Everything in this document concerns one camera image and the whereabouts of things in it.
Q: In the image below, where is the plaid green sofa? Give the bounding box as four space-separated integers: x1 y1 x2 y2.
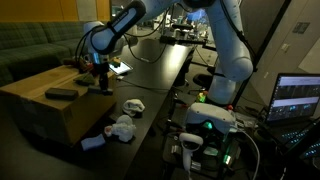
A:
0 21 88 88

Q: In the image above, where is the large white towel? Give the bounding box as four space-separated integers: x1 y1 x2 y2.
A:
121 98 146 118

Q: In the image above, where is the white wall sheet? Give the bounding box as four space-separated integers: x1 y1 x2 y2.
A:
297 46 320 74

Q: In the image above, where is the large cardboard box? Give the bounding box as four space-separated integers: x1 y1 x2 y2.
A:
0 64 118 147

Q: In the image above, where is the white cloth red mark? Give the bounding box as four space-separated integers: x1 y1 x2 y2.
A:
104 114 138 143

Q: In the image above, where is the white headset cable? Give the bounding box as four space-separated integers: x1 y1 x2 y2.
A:
233 128 262 180

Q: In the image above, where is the laptop with dark interface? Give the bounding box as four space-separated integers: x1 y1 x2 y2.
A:
264 72 320 161

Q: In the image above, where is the white VR controller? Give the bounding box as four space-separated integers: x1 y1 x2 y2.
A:
178 132 205 172

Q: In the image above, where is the blue sponge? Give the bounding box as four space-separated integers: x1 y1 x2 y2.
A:
80 134 107 152

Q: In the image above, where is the tablet with lit screen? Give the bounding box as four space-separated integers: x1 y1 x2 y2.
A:
109 60 134 76

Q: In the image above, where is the yellow rubber duck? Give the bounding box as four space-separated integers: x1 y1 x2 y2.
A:
195 90 209 103

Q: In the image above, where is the grey wall panel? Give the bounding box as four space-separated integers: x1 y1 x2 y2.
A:
292 21 311 35

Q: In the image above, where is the white VR headset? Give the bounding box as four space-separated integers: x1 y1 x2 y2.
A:
184 102 238 135

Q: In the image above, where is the black stool seat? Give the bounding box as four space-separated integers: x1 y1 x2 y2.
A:
192 72 218 88

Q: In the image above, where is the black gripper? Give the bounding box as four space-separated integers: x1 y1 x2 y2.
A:
94 60 112 93

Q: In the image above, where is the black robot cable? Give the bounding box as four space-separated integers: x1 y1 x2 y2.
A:
74 6 258 73

